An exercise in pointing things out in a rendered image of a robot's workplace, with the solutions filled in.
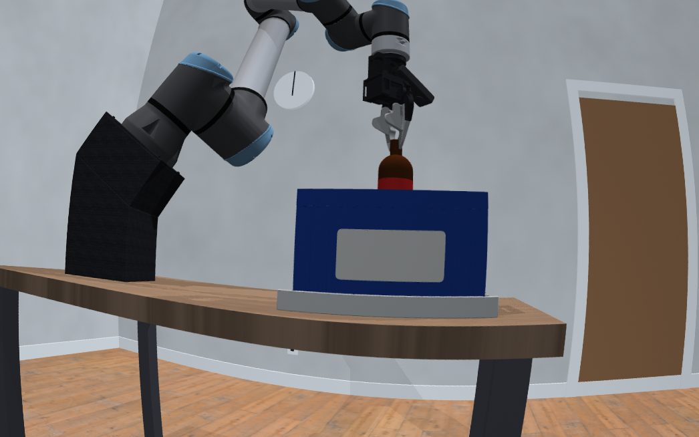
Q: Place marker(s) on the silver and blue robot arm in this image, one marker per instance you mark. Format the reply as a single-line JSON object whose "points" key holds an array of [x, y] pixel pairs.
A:
{"points": [[196, 96]]}

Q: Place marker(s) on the grey flat bar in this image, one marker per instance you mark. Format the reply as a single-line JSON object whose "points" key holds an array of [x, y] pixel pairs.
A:
{"points": [[388, 305]]}

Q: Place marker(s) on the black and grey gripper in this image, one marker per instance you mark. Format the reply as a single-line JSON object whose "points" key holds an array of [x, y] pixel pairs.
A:
{"points": [[394, 94]]}

